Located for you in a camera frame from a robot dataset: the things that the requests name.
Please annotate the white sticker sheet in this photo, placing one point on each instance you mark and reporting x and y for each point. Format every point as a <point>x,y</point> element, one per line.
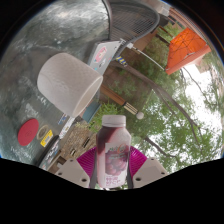
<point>66,127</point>

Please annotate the grey wicker chair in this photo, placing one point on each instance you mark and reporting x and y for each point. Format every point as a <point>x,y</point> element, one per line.
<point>133,20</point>

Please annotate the pink juice bottle white cap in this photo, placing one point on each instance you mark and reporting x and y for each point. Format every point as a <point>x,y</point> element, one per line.
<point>113,146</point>

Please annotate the black laptop with stickers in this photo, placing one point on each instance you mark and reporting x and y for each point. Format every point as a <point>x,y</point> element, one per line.
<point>50,153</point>

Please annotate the blue yellow striped bollard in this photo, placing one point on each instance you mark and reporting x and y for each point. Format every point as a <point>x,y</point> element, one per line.
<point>121,60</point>

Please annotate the flat round red coaster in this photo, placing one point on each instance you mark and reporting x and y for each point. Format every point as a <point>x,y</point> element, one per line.
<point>28,132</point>

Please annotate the white textured cup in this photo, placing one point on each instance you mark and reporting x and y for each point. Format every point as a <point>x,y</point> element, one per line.
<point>66,83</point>

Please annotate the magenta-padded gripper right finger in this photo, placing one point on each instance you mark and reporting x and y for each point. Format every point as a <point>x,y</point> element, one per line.
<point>137,162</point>

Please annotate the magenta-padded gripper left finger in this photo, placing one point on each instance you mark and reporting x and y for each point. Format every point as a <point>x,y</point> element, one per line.
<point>87,161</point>

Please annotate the yellow card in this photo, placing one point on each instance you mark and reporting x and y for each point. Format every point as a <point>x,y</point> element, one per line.
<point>46,138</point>

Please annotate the silver laptop with stickers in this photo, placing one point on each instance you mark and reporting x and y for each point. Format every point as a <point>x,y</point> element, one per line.
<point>105,55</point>

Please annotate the orange canopy tent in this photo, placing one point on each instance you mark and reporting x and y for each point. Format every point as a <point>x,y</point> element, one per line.
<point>186,50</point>

